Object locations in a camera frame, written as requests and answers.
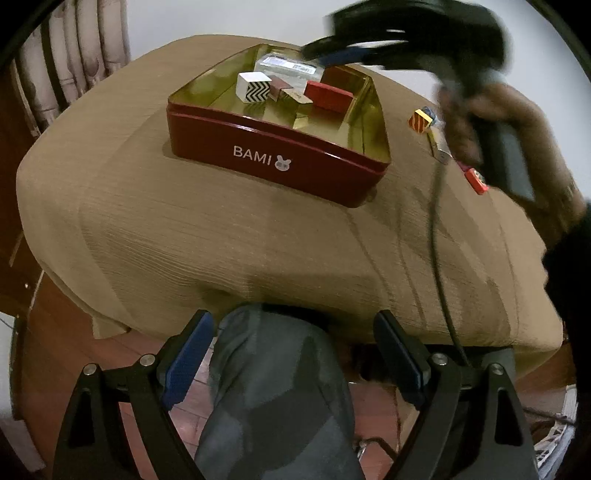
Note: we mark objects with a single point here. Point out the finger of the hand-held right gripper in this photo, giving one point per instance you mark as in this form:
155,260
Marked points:
332,43
351,56

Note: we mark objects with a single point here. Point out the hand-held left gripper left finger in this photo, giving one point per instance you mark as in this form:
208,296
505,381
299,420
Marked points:
188,357

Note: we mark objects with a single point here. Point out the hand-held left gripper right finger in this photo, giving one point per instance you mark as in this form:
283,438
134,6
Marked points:
408,367

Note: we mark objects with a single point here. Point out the red yellow striped cube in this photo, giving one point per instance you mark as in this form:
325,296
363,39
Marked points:
421,121

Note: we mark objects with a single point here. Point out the small pale wooden block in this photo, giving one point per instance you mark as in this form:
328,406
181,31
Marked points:
439,148

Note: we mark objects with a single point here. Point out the red tin box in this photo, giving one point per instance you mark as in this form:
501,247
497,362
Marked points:
281,161

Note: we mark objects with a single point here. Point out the small red block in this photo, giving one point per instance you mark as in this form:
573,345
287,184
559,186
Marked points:
476,180

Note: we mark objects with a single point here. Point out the person's right forearm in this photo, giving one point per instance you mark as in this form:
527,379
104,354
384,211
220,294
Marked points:
570,281

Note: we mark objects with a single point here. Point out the person's right hand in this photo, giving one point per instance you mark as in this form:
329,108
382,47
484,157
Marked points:
526,110

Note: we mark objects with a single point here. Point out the red rectangular block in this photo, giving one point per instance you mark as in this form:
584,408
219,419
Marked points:
328,98

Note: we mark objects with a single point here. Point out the clear plastic case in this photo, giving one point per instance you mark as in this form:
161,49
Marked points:
288,65

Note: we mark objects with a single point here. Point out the tan wooden block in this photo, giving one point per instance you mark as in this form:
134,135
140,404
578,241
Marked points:
295,97

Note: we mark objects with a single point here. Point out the brown wooden block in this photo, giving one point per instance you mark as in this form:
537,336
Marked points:
280,87

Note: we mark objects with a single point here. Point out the white zigzag block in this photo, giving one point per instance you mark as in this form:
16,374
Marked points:
253,87

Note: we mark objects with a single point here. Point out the person's leg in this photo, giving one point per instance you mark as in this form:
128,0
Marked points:
277,392

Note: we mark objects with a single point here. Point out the tan tablecloth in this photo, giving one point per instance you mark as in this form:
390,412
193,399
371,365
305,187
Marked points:
161,240

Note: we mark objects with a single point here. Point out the pale curtain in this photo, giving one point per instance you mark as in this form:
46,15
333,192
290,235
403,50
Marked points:
78,55

